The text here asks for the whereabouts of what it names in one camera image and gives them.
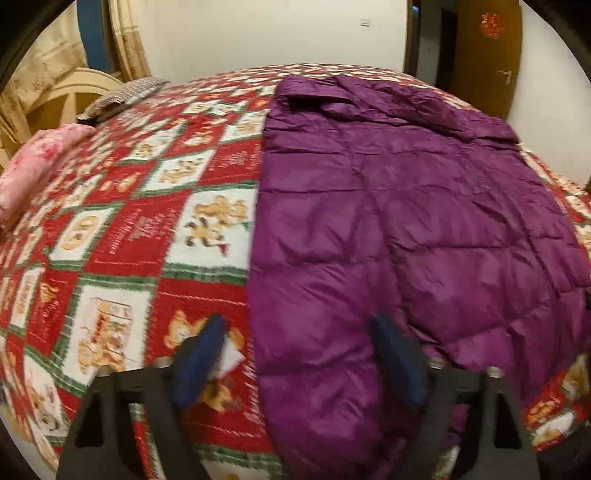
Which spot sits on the brown wooden door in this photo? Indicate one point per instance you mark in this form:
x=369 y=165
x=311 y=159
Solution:
x=485 y=60

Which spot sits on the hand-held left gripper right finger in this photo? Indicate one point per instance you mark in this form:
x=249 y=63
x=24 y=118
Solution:
x=401 y=364

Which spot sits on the cream wooden headboard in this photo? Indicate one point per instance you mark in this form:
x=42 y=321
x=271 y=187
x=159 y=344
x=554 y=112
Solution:
x=55 y=97

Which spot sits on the red checked printed bedspread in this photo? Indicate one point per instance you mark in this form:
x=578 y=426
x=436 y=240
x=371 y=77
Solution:
x=138 y=221

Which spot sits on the striped pillow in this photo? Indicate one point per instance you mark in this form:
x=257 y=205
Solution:
x=124 y=94

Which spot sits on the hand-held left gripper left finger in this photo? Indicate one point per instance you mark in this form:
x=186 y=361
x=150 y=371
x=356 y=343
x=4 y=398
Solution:
x=201 y=364

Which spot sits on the red door decoration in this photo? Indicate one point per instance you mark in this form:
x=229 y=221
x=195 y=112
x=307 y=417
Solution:
x=491 y=25

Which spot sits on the window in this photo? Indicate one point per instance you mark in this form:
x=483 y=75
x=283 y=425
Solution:
x=94 y=32

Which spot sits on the wide beige floral curtain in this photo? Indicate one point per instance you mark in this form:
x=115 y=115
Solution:
x=41 y=60

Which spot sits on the purple hooded puffer jacket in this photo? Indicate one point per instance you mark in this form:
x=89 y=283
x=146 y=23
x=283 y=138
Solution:
x=392 y=221

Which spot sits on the pink floral pillow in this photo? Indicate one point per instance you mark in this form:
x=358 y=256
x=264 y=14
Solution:
x=32 y=170

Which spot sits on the narrow beige floral curtain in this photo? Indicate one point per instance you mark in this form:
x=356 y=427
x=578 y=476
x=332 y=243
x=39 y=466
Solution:
x=131 y=41

